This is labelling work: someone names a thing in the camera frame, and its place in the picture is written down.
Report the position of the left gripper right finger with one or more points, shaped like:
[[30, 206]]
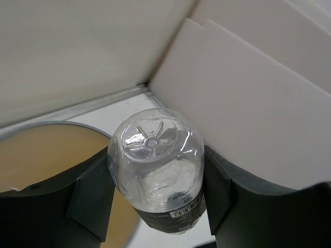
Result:
[[247, 211]]

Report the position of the beige bin with grey rim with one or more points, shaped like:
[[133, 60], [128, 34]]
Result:
[[39, 152]]

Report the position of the small bottle with black cap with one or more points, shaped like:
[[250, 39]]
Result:
[[156, 160]]

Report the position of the aluminium rail frame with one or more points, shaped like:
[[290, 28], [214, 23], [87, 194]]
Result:
[[73, 111]]

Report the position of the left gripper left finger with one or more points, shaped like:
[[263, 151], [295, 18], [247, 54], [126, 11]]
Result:
[[71, 209]]

